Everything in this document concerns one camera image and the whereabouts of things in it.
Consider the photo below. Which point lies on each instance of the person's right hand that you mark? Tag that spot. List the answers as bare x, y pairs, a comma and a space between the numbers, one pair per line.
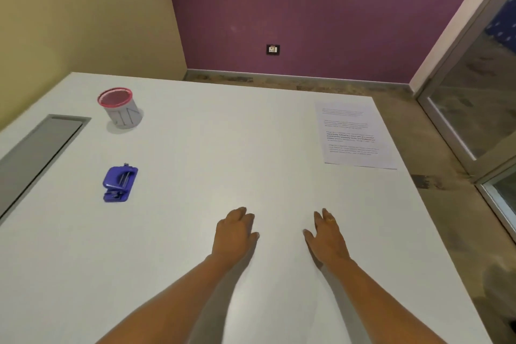
328, 241

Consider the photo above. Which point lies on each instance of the person's left hand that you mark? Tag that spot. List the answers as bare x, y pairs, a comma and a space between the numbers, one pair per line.
232, 239

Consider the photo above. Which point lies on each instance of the person's left thumb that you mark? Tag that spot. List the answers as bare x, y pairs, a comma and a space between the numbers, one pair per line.
254, 239

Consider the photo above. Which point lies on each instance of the person's right thumb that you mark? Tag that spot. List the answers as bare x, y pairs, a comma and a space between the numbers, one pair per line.
309, 239

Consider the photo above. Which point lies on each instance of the person's right forearm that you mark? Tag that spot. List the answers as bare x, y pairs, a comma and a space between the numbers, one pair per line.
379, 303

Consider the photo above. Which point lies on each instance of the person's left forearm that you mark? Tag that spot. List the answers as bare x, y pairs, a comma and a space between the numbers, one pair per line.
169, 303

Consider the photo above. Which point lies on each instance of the printed white paper sheet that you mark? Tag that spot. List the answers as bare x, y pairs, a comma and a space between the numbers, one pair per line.
352, 134

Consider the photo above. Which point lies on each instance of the blue hole punch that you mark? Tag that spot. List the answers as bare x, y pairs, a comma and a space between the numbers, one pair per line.
119, 183

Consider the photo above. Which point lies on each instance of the pink-rimmed mesh pen holder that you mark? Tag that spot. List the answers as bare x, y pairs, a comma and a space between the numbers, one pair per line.
120, 108

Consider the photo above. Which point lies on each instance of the glass door with metal frame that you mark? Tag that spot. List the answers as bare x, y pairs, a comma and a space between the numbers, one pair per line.
471, 93

